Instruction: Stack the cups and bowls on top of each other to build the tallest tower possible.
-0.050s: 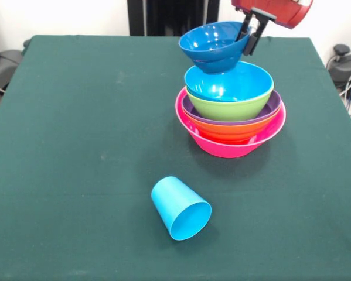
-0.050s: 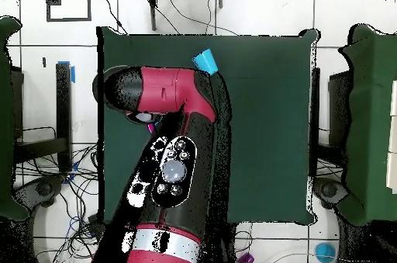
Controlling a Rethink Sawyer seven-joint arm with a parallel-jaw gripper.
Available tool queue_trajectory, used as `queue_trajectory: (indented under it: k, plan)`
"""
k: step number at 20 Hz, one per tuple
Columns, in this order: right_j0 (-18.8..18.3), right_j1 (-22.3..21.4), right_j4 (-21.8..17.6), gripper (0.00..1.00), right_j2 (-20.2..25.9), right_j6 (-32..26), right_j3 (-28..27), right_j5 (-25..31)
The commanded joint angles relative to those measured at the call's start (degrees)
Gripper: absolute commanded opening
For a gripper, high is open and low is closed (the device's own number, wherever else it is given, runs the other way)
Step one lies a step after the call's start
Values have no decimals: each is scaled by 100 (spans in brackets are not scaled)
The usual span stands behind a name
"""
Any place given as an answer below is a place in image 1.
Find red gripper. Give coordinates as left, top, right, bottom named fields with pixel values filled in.
left=231, top=0, right=314, bottom=57

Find small dark blue bowl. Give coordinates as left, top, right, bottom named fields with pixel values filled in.
left=178, top=21, right=252, bottom=74

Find light blue bowl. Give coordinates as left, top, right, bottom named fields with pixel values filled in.
left=183, top=61, right=274, bottom=102

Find lime green bowl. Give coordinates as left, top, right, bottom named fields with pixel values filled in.
left=186, top=83, right=275, bottom=122

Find purple bowl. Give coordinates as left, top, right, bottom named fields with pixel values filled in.
left=182, top=90, right=282, bottom=127

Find large orange bowl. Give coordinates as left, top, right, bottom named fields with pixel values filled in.
left=183, top=108, right=282, bottom=145

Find pink bowl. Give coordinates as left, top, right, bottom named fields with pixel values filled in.
left=175, top=86, right=287, bottom=159

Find dark green table cloth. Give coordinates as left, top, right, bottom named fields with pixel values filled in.
left=0, top=35, right=351, bottom=281

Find light blue cup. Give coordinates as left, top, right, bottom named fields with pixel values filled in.
left=151, top=176, right=213, bottom=241

